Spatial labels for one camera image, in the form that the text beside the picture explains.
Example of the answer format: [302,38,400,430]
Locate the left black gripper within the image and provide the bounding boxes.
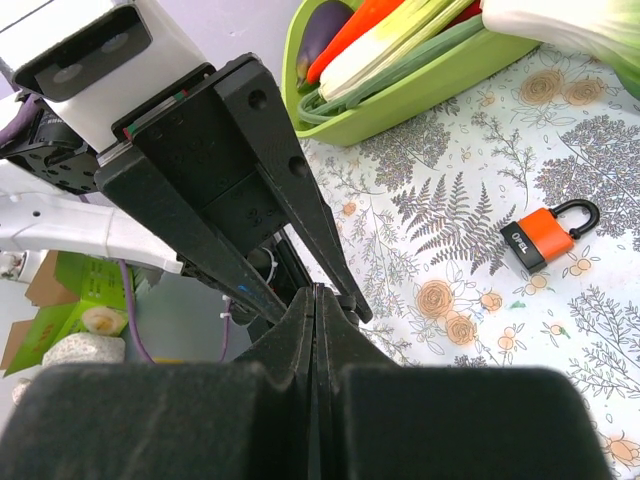
[95,55,373,323]

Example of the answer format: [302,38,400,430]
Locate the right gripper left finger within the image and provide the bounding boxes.
[1,288,316,479]

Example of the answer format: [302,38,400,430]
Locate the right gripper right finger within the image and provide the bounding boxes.
[316,286,611,479]

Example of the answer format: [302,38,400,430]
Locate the orange black padlock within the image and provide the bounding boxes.
[500,199,600,274]

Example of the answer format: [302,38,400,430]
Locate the purple eggplant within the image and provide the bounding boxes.
[295,1,354,91]

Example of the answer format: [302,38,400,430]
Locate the green cardboard box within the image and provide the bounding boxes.
[1,251,134,376]

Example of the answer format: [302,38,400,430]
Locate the floral table mat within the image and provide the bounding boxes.
[303,45,639,479]

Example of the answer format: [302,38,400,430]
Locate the orange carrot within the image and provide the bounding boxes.
[313,1,402,85]

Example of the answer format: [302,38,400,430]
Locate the green celery stalks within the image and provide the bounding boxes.
[297,1,484,125]

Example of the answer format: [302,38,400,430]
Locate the green plastic basket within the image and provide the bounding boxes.
[281,1,538,146]

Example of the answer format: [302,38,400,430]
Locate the green bok choy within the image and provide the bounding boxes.
[481,0,639,98]

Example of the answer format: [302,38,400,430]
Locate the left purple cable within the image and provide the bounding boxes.
[117,259,234,364]

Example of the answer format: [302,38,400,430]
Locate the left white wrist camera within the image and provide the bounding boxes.
[1,1,206,151]

